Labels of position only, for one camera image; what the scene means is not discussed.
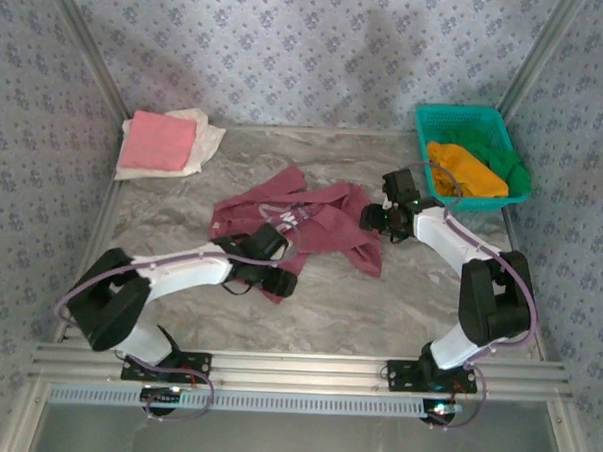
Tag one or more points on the orange t-shirt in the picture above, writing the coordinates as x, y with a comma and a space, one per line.
469, 173

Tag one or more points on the folded cream t-shirt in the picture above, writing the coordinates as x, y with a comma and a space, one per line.
206, 142

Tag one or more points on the folded pink t-shirt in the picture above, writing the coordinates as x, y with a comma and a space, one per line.
157, 139

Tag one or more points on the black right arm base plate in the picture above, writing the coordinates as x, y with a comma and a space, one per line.
405, 374

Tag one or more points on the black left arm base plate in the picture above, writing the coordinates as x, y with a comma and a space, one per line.
195, 364

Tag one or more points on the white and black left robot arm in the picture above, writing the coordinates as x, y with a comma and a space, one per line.
189, 276

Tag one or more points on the teal plastic basket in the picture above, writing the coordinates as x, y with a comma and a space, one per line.
456, 122

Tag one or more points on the aluminium mounting rail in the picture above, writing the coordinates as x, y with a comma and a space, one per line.
300, 371

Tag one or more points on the green t-shirt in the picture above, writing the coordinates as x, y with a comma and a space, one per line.
509, 167

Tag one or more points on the maroon printed t-shirt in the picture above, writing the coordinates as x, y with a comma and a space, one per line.
332, 212

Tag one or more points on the aluminium frame post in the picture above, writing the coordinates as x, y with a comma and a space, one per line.
541, 56
89, 46

